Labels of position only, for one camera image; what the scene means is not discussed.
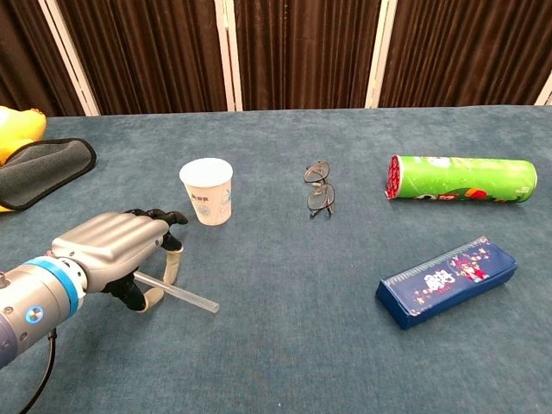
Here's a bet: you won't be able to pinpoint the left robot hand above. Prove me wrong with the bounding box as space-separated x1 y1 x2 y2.
50 208 190 316

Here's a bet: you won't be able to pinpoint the clear plastic strip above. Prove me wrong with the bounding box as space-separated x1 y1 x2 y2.
134 272 221 316

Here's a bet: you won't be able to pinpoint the white paper cup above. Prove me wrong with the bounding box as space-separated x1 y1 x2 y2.
179 157 235 227

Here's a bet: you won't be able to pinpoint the grey and yellow cloth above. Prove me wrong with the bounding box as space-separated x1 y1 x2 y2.
0 137 97 211

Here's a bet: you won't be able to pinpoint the yellow plush toy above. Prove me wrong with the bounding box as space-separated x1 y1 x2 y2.
0 106 47 213

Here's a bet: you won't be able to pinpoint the thin-framed eyeglasses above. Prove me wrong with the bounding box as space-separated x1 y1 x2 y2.
303 160 337 219

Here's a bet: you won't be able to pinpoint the dark brown curtain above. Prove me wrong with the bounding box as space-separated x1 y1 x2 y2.
0 0 552 117

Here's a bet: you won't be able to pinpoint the blue printed pencil case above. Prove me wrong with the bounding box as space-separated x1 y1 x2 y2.
374 235 518 331

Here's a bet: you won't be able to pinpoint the green chips can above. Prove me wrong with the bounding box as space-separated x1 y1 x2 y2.
385 154 539 204

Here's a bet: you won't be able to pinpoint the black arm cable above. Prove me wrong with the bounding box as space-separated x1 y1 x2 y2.
19 328 58 414

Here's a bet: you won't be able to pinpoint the white curtain frame post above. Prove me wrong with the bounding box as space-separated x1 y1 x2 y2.
214 0 244 112
37 0 101 116
534 71 552 107
364 0 398 109

